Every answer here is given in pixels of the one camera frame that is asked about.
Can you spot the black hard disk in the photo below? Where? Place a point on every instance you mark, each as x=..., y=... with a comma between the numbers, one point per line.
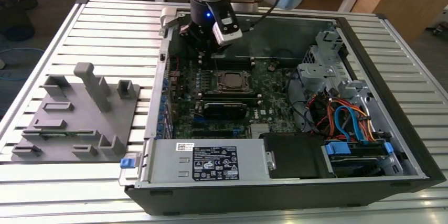
x=354, y=166

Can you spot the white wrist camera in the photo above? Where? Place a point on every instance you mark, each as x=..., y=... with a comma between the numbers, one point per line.
x=227, y=36

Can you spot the blue case latch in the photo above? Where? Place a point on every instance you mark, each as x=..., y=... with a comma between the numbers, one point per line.
x=127, y=163

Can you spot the black plastic air shroud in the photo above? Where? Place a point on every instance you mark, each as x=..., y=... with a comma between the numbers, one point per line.
x=298, y=155

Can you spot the wheeled chair base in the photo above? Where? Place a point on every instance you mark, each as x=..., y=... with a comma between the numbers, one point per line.
x=439, y=28

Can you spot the green RAM stick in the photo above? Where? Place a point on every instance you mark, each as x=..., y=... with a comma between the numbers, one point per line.
x=58, y=133

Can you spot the grey power supply unit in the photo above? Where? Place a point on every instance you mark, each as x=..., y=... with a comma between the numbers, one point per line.
x=165, y=166

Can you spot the green motherboard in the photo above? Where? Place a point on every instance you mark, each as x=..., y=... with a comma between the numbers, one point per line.
x=277, y=103

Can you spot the grey metal drive cage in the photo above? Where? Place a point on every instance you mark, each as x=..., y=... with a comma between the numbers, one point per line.
x=315, y=70

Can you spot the CPU socket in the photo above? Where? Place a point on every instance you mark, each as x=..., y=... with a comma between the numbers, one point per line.
x=251, y=91

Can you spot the grey parts rack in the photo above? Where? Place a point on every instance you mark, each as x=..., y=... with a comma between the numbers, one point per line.
x=85, y=119

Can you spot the silver CPU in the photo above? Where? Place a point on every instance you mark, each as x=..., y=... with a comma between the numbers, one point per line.
x=233, y=79

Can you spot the silver heat sink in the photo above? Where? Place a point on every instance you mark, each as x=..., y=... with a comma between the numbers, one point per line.
x=259, y=128

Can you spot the blue disk carrier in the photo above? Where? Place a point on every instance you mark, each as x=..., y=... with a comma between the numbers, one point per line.
x=338, y=151

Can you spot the black PC case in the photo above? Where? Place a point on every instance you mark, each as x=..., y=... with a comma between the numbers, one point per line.
x=245, y=200

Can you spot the black expansion slot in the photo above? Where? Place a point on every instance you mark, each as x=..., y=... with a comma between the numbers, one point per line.
x=217, y=136
x=217, y=130

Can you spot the black graphics card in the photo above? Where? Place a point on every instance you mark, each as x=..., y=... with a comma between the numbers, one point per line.
x=226, y=111

